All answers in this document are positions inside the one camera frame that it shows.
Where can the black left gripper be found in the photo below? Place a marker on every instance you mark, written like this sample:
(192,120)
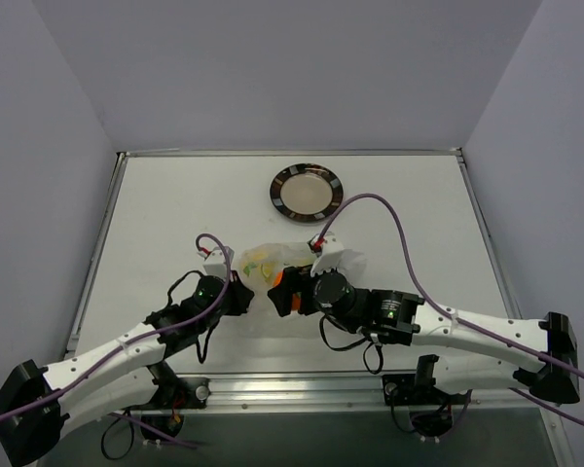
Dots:
(240,296)

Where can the clear printed plastic bag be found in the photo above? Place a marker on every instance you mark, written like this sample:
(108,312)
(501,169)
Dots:
(262,320)

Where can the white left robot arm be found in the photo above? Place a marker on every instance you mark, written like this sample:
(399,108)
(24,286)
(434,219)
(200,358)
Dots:
(39,405)

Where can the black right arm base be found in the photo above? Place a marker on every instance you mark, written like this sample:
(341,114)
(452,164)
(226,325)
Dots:
(418,407)

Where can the aluminium front rail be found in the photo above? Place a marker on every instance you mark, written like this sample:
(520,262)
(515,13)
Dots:
(338,392)

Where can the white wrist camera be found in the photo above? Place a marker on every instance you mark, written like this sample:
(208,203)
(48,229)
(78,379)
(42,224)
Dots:
(217,261)
(328,252)

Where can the orange fake persimmon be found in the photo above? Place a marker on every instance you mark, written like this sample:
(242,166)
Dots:
(286,293)

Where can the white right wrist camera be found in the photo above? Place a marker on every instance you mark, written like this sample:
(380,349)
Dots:
(328,252)

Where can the yellow fake lemon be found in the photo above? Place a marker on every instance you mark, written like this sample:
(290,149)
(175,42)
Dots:
(260,266)

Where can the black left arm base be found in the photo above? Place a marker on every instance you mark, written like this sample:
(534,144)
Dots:
(160,421)

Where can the brown rimmed ceramic plate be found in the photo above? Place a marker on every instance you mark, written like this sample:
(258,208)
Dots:
(306,193)

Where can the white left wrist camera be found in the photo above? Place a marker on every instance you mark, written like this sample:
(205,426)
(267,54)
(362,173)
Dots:
(217,261)

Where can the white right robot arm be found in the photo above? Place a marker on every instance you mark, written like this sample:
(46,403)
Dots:
(539,355)

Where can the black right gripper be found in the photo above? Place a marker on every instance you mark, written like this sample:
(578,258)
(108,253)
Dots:
(292,290)

